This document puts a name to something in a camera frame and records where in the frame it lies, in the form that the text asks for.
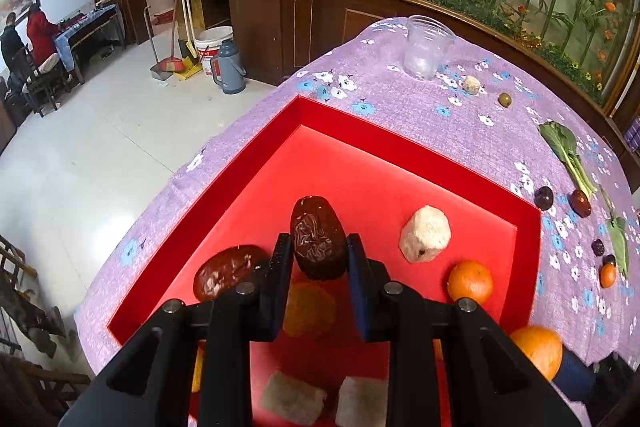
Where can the wooden chair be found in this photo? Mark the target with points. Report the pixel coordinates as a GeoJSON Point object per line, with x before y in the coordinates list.
{"type": "Point", "coordinates": [42, 87]}

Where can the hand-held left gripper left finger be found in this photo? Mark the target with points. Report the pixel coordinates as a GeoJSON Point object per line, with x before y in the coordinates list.
{"type": "Point", "coordinates": [281, 287]}

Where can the small sugarcane piece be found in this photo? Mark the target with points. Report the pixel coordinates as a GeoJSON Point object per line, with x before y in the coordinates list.
{"type": "Point", "coordinates": [471, 85]}

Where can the green olive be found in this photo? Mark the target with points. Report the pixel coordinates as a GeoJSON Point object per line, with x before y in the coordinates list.
{"type": "Point", "coordinates": [505, 99]}

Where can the long sugarcane piece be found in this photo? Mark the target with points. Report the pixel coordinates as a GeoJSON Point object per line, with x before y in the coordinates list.
{"type": "Point", "coordinates": [292, 397]}
{"type": "Point", "coordinates": [361, 402]}

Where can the blue covered table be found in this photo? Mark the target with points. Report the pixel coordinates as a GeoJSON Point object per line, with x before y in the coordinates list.
{"type": "Point", "coordinates": [85, 27]}

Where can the yellow broom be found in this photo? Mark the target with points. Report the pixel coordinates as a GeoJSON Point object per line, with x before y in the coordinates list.
{"type": "Point", "coordinates": [190, 67]}

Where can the short sugarcane piece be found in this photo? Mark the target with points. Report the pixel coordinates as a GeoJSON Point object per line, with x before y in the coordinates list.
{"type": "Point", "coordinates": [425, 234]}

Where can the large green leaf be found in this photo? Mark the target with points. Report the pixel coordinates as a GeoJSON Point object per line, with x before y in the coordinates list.
{"type": "Point", "coordinates": [620, 247]}

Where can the red broom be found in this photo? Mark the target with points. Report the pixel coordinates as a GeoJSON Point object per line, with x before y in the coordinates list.
{"type": "Point", "coordinates": [175, 64]}

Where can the purple floral tablecloth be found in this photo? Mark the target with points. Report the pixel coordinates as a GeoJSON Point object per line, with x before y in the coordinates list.
{"type": "Point", "coordinates": [360, 72]}

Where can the bok choy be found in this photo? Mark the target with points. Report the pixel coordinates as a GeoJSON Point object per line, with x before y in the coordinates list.
{"type": "Point", "coordinates": [562, 142]}

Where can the dark wooden furniture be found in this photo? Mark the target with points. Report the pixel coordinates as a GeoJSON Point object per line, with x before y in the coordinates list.
{"type": "Point", "coordinates": [30, 317]}

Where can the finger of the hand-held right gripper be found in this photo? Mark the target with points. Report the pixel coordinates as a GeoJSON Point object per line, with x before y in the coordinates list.
{"type": "Point", "coordinates": [575, 374]}

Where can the white bucket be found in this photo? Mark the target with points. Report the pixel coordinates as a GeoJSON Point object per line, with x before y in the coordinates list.
{"type": "Point", "coordinates": [210, 49]}

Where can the grey dustpan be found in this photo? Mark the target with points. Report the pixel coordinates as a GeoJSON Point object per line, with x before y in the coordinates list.
{"type": "Point", "coordinates": [161, 72]}

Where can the red box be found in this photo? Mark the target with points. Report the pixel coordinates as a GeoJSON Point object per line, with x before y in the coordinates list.
{"type": "Point", "coordinates": [375, 187]}

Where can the grey thermos jug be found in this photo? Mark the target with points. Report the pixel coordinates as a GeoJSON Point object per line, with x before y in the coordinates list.
{"type": "Point", "coordinates": [228, 69]}

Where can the red date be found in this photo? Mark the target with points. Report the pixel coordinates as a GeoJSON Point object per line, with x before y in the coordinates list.
{"type": "Point", "coordinates": [225, 269]}
{"type": "Point", "coordinates": [317, 232]}
{"type": "Point", "coordinates": [581, 203]}

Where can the clear plastic cup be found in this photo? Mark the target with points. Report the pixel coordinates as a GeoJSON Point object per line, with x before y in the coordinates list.
{"type": "Point", "coordinates": [427, 49]}

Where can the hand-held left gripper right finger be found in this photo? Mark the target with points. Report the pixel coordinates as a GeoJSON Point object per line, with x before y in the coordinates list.
{"type": "Point", "coordinates": [360, 287]}

